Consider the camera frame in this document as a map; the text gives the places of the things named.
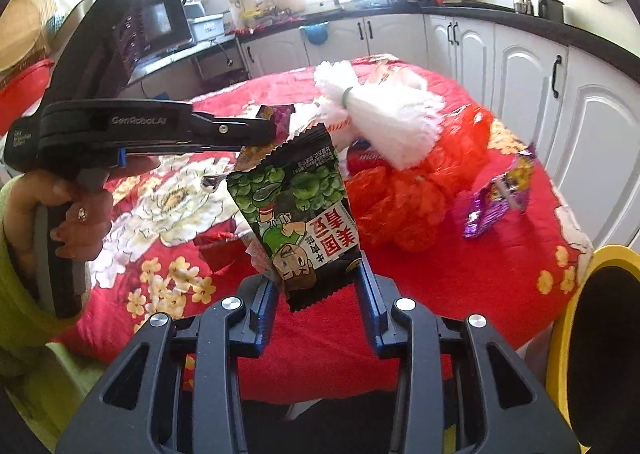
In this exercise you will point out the steel kettle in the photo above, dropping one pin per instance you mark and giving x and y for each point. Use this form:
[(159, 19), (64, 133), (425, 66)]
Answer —
[(523, 4)]

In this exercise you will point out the person's left hand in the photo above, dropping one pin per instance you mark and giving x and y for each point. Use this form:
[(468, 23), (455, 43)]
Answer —
[(80, 229)]

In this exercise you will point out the red plastic bag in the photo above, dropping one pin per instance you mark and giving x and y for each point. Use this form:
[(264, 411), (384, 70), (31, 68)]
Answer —
[(415, 204)]

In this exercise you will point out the purple snack packet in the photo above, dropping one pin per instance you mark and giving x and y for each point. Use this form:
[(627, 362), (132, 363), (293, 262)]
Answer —
[(500, 194)]

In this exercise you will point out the red floral tablecloth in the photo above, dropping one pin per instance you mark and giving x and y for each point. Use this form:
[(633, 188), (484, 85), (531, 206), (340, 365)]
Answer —
[(450, 284)]

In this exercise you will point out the black kettle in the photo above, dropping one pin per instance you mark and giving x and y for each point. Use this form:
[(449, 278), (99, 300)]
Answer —
[(550, 9)]

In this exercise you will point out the woven bamboo basket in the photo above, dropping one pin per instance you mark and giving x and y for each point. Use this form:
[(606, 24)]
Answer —
[(17, 34)]

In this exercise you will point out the person's green clothing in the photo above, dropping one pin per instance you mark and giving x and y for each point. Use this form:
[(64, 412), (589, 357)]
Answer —
[(65, 394)]

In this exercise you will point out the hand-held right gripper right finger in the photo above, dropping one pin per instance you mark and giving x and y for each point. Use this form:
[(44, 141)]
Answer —
[(372, 314)]

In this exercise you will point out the red can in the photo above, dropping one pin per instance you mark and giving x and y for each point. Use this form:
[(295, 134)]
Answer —
[(365, 161)]

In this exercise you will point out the white kitchen cabinets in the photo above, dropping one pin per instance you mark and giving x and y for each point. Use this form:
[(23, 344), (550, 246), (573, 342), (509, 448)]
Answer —
[(525, 79)]

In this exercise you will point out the yellow trash bin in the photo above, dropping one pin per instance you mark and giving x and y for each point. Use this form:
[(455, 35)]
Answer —
[(565, 334)]

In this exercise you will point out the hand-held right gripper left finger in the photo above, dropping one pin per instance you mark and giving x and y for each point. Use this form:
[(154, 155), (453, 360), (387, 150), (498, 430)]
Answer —
[(265, 314)]

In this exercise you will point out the black microwave oven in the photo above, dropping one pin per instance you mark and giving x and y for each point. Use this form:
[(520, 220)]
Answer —
[(165, 19)]

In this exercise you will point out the white yarn tassel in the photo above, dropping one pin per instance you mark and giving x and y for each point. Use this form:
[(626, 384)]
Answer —
[(385, 114)]

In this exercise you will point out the blue plastic bowl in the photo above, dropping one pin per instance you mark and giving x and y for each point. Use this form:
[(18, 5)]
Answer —
[(315, 34)]

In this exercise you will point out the white storage box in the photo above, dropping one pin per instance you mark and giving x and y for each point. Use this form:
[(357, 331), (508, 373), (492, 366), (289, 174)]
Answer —
[(207, 28)]

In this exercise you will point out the red plastic basin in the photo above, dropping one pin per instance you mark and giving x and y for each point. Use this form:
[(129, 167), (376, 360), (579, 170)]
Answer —
[(22, 84)]

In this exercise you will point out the green snack packet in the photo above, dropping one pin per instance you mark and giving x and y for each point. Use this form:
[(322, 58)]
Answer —
[(295, 214)]

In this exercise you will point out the black kitchen countertop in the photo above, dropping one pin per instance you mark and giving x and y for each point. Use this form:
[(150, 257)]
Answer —
[(500, 16)]

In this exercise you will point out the dark red packet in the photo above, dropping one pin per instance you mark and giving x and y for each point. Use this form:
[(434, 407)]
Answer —
[(220, 254)]

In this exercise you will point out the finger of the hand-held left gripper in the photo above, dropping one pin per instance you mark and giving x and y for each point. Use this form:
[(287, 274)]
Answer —
[(235, 130)]

